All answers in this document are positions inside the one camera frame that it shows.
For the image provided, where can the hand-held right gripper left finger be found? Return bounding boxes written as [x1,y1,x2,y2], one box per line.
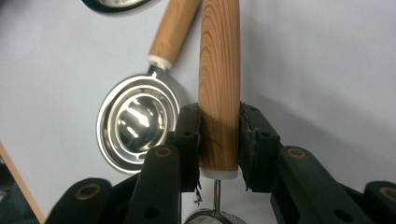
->
[123,103,201,224]

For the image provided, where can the steel utensil rack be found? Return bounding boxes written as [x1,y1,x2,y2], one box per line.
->
[81,0,163,15]

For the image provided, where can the white paper table sheet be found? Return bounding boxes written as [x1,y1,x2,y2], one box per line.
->
[0,0,396,224]

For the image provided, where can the wooden handled mesh strainer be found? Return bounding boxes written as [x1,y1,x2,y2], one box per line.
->
[183,0,248,224]

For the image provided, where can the wooden handled steel egg separator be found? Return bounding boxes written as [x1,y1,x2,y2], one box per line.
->
[95,0,202,175]

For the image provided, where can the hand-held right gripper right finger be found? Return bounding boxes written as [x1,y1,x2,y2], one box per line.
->
[238,102,375,224]

